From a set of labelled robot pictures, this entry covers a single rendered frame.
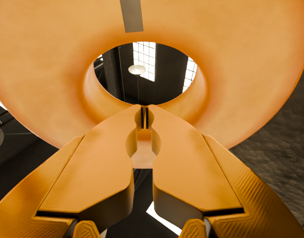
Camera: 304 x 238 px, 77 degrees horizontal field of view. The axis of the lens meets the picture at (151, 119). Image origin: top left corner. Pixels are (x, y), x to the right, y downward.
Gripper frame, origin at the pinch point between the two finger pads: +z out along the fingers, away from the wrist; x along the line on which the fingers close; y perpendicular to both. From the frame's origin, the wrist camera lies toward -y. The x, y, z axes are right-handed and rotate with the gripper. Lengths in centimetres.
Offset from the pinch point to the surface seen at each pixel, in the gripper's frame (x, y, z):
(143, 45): -20, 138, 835
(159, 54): 46, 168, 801
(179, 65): 126, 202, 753
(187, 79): 160, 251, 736
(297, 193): 37, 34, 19
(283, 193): 35, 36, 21
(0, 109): -758, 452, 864
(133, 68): -54, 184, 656
